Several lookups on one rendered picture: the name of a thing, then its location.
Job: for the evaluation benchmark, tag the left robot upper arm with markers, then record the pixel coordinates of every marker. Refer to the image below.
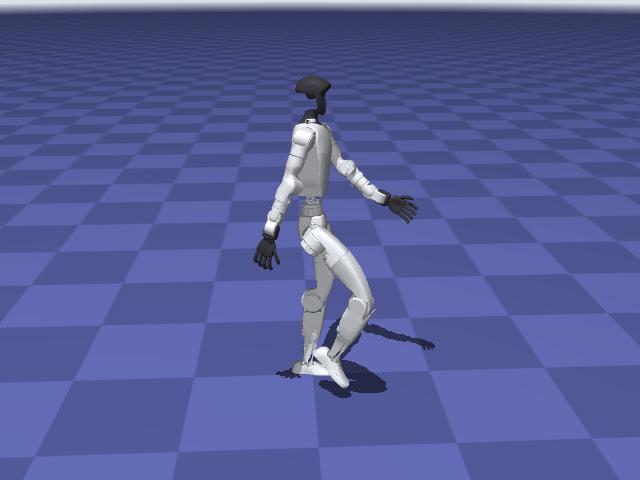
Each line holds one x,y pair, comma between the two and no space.
343,167

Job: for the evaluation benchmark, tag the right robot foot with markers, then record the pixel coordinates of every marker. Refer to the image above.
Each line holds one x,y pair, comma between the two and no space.
334,369

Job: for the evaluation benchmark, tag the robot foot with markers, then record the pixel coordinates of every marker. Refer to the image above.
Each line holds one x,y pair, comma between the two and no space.
315,369
334,369

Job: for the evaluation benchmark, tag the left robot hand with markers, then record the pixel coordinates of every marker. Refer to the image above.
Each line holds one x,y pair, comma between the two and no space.
397,204

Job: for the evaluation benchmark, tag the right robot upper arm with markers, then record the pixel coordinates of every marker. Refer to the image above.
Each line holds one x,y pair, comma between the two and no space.
302,142

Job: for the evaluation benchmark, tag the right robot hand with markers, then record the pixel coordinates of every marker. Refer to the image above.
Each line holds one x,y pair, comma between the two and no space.
266,248

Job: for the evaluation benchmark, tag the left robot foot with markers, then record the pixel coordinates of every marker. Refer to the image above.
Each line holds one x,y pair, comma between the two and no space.
315,369

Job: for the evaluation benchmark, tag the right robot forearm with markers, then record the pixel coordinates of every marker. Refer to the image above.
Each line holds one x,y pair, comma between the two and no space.
282,200

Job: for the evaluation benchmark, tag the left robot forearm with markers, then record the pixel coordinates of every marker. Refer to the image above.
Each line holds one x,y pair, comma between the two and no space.
370,191

